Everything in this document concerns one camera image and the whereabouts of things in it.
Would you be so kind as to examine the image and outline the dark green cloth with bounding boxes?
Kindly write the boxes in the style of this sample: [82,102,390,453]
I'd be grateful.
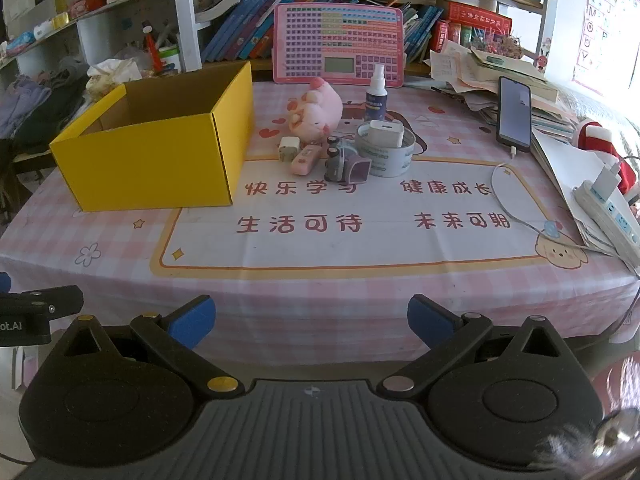
[15,72,91,153]

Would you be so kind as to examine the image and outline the row of blue books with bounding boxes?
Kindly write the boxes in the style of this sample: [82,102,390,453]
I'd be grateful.
[202,0,301,63]

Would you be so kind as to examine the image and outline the pink learning tablet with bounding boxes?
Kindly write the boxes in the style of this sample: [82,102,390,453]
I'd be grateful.
[273,2,405,86]

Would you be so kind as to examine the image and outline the alphabet wall poster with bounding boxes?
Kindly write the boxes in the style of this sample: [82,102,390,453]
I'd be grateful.
[572,0,640,98]

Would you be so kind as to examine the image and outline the white spray bottle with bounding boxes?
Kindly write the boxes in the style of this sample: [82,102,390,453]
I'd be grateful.
[364,64,389,123]

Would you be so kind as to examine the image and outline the white green jar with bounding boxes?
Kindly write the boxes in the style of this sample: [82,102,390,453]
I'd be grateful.
[159,45,183,72]

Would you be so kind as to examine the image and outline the fluffy grey sleeve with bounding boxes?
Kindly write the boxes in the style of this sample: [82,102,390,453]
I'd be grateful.
[537,360,640,473]

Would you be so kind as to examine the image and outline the small white plug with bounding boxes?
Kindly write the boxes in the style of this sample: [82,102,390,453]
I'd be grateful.
[278,136,302,163]

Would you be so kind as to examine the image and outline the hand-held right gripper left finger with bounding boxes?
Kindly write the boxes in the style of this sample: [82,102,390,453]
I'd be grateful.
[56,296,246,397]

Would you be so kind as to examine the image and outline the yellow cardboard box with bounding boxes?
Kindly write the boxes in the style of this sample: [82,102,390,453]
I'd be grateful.
[49,61,254,212]

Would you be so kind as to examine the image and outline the floral tissue pack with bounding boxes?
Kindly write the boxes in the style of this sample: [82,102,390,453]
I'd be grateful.
[86,58,143,103]

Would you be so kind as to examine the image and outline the white plugged-in charger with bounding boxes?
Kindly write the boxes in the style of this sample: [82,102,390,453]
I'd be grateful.
[591,164,623,198]

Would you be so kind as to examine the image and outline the red white plush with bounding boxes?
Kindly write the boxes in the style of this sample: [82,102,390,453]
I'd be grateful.
[577,119,638,196]

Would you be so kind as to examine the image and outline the small dried flowers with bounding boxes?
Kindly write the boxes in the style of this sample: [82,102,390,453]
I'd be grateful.
[475,35,523,58]

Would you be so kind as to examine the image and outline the purple cloth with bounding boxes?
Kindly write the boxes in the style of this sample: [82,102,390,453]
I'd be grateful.
[0,75,51,133]

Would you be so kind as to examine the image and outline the wide tape roll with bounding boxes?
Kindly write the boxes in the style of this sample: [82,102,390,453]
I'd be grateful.
[354,121,417,178]

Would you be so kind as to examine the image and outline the blue packet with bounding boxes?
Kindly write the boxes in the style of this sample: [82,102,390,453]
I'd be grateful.
[5,32,36,56]

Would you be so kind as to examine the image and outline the white charging cable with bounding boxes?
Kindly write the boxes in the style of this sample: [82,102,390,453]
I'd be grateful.
[490,147,591,249]

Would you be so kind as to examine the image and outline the messy paper stack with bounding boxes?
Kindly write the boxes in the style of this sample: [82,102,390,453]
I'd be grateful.
[430,40,640,277]

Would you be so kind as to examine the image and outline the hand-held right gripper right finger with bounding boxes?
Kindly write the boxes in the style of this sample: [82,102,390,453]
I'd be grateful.
[376,295,571,395]

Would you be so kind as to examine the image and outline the slim blue books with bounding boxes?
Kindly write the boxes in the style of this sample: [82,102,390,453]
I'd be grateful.
[400,2,446,61]

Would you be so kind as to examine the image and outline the grey purple toy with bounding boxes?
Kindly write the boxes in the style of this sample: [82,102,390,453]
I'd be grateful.
[324,135,372,185]

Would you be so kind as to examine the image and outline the white shelf unit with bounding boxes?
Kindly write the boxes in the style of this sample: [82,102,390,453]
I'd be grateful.
[0,0,556,77]

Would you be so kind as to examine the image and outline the white phone charger block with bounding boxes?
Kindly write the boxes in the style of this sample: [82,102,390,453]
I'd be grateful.
[368,119,405,148]

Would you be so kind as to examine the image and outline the black smartphone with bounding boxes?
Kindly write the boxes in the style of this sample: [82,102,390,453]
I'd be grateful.
[495,76,532,153]

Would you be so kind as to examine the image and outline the pink pig plush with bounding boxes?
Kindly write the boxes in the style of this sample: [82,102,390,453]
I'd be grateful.
[286,77,344,141]

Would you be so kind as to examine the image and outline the white power strip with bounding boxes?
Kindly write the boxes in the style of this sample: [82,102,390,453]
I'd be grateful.
[572,180,640,261]

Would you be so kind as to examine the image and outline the grey cloth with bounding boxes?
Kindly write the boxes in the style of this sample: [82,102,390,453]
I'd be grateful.
[55,55,91,81]

